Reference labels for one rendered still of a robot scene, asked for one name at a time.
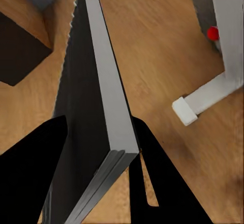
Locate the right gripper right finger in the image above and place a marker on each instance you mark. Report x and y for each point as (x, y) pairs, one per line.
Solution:
(177, 203)

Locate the desktop computer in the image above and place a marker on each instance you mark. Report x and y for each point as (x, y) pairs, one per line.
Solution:
(206, 17)

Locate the cabinet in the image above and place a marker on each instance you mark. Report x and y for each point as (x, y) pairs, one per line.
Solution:
(24, 41)

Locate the notebook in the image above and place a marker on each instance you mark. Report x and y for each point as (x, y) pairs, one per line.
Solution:
(102, 139)

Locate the desk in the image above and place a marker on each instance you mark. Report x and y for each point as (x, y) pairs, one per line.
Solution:
(230, 22)

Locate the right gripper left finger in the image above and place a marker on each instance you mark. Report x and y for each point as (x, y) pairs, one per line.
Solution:
(26, 172)

